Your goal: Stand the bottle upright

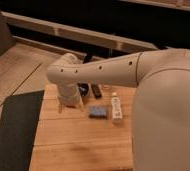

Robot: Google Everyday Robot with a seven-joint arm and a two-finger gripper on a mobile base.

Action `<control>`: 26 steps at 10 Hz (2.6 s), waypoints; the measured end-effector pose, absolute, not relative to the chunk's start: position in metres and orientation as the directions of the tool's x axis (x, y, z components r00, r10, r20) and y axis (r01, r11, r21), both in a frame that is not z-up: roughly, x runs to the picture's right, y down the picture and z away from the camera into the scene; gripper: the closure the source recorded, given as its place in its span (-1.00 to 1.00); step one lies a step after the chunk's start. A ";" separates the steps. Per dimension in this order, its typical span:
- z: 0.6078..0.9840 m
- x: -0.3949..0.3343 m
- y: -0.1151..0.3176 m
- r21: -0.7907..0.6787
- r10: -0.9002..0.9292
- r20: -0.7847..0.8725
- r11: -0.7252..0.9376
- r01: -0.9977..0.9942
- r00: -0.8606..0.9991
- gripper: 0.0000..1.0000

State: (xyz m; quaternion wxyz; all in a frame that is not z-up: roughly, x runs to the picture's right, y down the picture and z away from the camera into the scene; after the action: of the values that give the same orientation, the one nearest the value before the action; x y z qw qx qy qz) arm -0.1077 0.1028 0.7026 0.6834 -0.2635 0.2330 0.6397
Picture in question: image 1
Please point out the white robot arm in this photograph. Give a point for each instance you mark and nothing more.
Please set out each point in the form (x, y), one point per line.
(161, 104)

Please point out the white bottle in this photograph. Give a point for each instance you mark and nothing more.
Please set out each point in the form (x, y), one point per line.
(117, 114)

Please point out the small black rectangular block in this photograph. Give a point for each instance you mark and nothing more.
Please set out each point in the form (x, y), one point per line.
(96, 91)

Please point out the wooden beam rail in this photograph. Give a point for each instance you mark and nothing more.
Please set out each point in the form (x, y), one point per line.
(78, 34)

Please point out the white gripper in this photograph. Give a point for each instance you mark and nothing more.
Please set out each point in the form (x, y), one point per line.
(69, 96)

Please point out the dark grey floor mat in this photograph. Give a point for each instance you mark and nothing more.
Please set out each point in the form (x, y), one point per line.
(18, 125)

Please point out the blue sponge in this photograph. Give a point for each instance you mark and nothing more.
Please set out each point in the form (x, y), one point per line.
(97, 112)

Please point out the black bowl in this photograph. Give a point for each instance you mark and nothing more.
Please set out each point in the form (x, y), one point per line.
(83, 89)

